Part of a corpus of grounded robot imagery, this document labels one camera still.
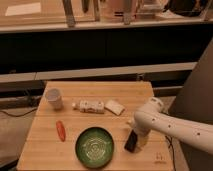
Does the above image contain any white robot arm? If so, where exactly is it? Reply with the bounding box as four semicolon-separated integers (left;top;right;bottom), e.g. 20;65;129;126
128;97;213;155

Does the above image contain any green round plate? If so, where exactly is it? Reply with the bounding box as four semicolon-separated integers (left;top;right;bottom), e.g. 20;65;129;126
75;127;114;169

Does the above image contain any white paper cup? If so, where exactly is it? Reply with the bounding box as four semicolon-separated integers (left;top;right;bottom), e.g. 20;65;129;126
45;88;63;110

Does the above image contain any black eraser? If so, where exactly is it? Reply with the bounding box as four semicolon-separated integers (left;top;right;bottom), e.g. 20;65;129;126
124;131;138;153

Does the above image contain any white plastic bottle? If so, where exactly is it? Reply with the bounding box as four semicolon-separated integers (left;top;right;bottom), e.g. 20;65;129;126
72;100;104;114

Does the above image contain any black cable on floor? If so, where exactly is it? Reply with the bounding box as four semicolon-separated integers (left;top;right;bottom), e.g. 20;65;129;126
0;107;38;118

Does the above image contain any black cable right of table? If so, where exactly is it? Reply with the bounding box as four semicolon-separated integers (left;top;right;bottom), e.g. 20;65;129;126
164;134;178;168

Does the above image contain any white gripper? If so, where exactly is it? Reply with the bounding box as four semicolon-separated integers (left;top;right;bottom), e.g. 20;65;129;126
127;120;150;149

